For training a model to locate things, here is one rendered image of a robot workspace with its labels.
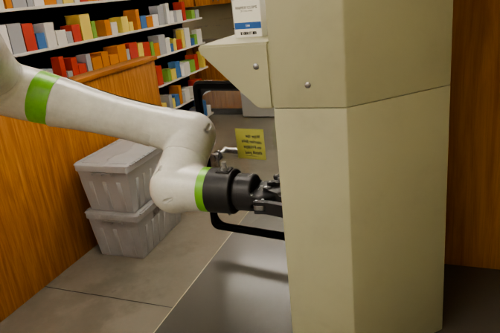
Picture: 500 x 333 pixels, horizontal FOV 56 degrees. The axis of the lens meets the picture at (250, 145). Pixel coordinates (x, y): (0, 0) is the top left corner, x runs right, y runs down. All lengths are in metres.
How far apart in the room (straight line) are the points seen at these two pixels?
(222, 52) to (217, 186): 0.30
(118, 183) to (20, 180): 0.54
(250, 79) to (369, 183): 0.24
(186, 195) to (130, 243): 2.26
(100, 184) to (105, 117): 2.07
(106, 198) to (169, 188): 2.19
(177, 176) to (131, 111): 0.19
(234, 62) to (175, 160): 0.33
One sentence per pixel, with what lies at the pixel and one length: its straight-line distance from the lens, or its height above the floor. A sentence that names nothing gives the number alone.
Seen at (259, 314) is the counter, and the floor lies 0.94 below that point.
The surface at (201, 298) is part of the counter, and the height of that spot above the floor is 0.94.
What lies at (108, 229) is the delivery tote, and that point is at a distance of 3.24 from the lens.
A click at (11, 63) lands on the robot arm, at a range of 1.08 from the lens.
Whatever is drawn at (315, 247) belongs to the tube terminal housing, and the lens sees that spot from 0.80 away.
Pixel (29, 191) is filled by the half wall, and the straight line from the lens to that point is 3.05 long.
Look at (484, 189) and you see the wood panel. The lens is 1.13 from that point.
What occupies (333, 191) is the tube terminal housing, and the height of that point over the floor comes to 1.28.
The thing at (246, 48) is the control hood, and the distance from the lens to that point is 0.72.
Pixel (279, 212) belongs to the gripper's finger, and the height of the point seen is 1.20.
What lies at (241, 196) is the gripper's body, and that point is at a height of 1.21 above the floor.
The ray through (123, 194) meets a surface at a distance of 3.05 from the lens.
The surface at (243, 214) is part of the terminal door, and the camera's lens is 1.22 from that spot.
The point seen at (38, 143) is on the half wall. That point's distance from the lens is 3.07.
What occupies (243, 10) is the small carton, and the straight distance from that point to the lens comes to 0.80.
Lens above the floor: 1.58
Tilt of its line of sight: 18 degrees down
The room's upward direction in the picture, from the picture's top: 6 degrees counter-clockwise
